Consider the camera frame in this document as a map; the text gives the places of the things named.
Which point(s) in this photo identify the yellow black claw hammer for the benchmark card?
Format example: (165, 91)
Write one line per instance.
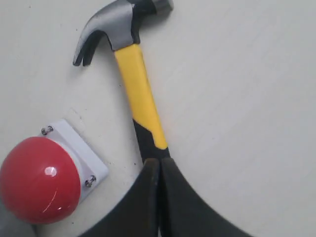
(120, 23)

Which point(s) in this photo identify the red dome push button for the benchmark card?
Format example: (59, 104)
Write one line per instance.
(45, 177)

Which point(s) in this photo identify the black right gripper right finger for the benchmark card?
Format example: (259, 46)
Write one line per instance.
(183, 213)

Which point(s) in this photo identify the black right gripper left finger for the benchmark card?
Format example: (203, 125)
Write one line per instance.
(136, 214)

